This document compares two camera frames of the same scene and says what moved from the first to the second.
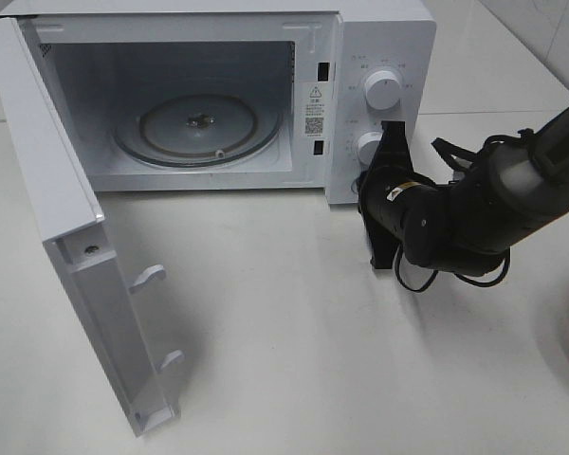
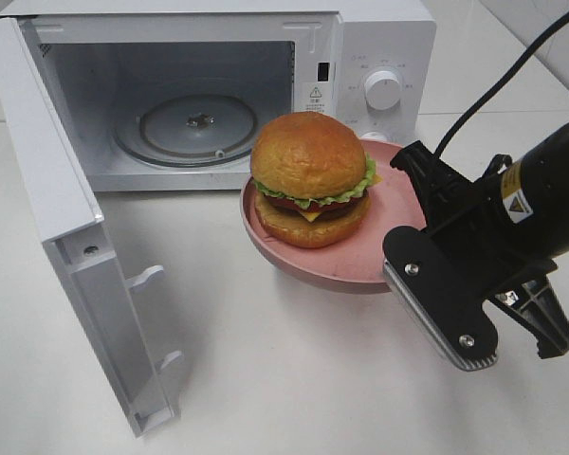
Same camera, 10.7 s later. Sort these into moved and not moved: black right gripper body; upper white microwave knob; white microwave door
Moved: black right gripper body
Not moved: white microwave door; upper white microwave knob
